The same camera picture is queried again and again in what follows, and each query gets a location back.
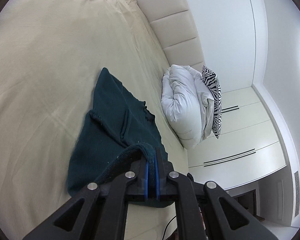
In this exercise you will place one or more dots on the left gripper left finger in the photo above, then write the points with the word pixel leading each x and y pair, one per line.
pixel 137 175

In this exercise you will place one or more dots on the dark green knit sweater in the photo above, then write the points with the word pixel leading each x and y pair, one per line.
pixel 117 130

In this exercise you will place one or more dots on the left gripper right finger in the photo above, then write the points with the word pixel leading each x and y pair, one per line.
pixel 164 189

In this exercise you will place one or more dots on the cream padded headboard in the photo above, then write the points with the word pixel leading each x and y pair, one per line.
pixel 174 26

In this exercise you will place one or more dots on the zebra print pillow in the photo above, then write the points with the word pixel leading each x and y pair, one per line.
pixel 210 79

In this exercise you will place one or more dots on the beige bed sheet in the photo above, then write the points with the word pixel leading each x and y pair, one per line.
pixel 51 54

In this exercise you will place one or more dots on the white folded duvet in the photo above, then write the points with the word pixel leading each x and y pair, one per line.
pixel 187 104

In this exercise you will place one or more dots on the white wardrobe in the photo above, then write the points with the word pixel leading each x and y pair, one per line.
pixel 248 148

